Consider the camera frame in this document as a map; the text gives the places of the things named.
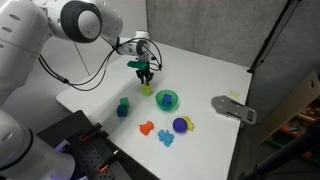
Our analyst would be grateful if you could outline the teal camera mount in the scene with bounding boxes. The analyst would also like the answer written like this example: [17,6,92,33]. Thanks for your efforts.
[126,60,150,71]

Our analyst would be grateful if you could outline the black orange clamp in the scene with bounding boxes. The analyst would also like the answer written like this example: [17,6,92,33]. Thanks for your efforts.
[96,149,122,174]
[78,122,110,143]

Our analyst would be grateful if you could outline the light blue elephant toy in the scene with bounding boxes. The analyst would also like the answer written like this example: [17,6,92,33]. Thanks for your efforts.
[157,128,176,148]

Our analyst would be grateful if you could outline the pale yellow tape piece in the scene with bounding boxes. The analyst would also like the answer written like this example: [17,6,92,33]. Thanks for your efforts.
[228,89,241,99]

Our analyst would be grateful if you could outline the black stand leg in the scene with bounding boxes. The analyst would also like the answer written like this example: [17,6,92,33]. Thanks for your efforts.
[238,128,320,180]

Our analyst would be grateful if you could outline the black tripod pole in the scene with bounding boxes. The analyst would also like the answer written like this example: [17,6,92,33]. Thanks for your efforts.
[246,0,303,74]

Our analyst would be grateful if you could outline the grey metal plate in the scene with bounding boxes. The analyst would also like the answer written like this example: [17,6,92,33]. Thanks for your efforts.
[211,95,258,126]

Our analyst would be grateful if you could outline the purple spiky ball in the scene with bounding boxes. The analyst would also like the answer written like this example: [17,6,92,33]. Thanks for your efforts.
[172,117,188,134]

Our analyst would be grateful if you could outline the yellow flat toy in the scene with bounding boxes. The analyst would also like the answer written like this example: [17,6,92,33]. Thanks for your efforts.
[181,115,196,132]

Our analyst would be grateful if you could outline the green bowl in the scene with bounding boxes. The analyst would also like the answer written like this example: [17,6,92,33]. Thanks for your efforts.
[155,89,179,112]

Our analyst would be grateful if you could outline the wooden board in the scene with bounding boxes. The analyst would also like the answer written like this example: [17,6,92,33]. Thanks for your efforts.
[255,70,320,145]

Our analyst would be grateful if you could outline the orange toy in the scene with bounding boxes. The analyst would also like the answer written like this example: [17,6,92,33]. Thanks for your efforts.
[138,120,155,137]

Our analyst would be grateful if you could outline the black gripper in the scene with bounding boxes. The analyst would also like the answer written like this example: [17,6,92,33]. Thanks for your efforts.
[134,67,155,86]

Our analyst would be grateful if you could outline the long black cable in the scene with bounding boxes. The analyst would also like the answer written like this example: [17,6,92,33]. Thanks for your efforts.
[37,38,118,92]

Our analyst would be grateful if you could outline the blue cube block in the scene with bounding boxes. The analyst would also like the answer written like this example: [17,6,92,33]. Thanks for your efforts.
[161,93,173,108]

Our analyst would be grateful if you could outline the shelf with colourful items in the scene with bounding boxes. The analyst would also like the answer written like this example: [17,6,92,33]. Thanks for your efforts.
[265,104,320,165]

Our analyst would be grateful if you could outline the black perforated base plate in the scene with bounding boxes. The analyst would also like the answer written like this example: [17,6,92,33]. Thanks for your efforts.
[35,109,153,180]

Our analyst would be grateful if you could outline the lime green block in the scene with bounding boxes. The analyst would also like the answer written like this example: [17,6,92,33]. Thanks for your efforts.
[141,87,153,97]

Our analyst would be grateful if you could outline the dark blue block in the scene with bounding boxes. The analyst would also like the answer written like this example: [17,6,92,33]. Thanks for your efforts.
[116,104,129,118]

